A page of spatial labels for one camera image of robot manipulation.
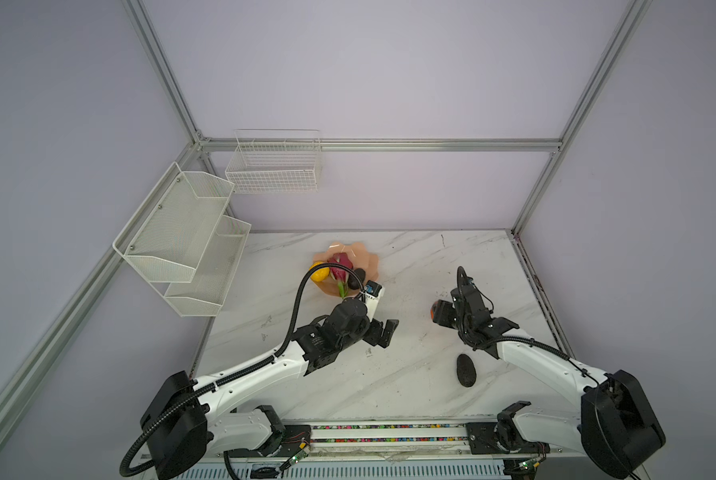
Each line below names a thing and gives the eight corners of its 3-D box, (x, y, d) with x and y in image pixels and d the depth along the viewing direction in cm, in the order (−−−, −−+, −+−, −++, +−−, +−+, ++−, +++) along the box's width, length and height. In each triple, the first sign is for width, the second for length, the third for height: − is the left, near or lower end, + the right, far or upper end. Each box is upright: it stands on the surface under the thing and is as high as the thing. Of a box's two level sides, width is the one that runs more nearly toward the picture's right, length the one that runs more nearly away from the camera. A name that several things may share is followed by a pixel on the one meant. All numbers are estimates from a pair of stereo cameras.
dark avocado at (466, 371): (459, 387, 83) (462, 383, 81) (453, 357, 89) (456, 353, 86) (475, 387, 83) (479, 383, 81) (468, 357, 89) (472, 353, 86)
